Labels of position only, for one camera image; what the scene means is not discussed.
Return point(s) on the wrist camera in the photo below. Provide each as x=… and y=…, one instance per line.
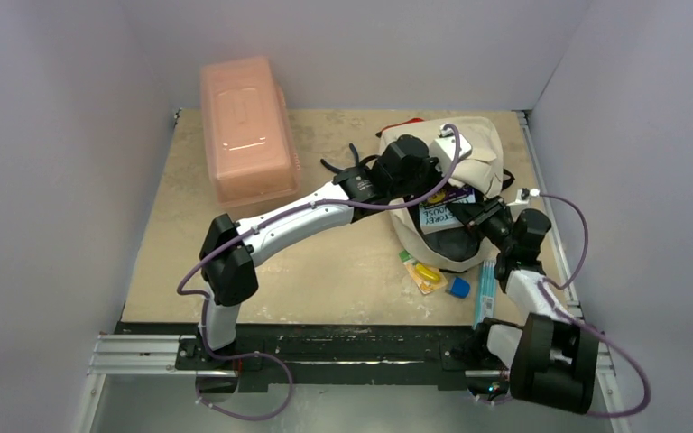
x=445, y=147
x=525, y=196

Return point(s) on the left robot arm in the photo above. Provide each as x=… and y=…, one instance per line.
x=232, y=250

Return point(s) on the blue pencil pack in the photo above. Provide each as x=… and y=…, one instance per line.
x=486, y=292

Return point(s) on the blue grey eraser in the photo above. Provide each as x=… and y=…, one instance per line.
x=459, y=288

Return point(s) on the treehouse storey paperback book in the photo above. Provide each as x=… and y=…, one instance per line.
x=434, y=215

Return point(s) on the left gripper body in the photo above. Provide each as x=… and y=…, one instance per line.
x=427, y=178

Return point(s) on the pink plastic storage box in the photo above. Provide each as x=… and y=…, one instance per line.
x=249, y=149

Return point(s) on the cream canvas backpack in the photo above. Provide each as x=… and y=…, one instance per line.
x=453, y=250

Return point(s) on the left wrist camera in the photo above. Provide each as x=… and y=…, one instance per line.
x=445, y=147

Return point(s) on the red handled utility knife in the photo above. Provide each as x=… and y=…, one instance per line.
x=413, y=120

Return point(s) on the banana eraser blister pack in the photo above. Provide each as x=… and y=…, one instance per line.
x=427, y=278

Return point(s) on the blue handled pliers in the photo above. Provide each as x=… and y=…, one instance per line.
x=342, y=158

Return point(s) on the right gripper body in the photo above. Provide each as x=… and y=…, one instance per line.
x=477, y=210

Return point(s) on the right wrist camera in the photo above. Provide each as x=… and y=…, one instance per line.
x=525, y=196

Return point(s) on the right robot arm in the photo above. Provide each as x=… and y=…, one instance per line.
x=550, y=360

